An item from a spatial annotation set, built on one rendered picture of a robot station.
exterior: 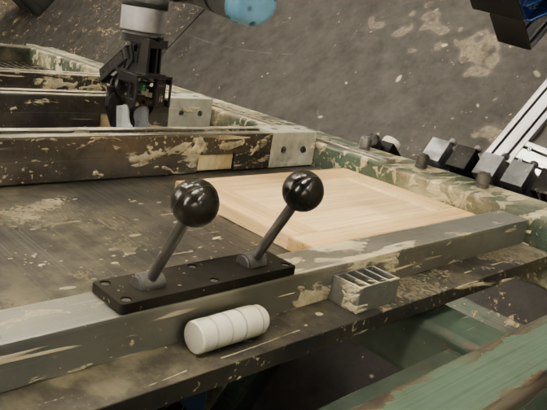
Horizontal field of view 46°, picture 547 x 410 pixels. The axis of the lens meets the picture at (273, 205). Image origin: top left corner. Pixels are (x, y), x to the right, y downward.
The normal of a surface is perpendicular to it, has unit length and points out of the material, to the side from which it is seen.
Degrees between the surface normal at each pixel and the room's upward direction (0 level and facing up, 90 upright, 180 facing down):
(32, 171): 90
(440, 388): 51
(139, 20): 58
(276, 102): 0
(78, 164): 90
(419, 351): 39
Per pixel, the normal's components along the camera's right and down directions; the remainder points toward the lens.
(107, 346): 0.68, 0.30
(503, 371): 0.15, -0.95
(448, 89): -0.47, -0.52
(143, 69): -0.73, 0.09
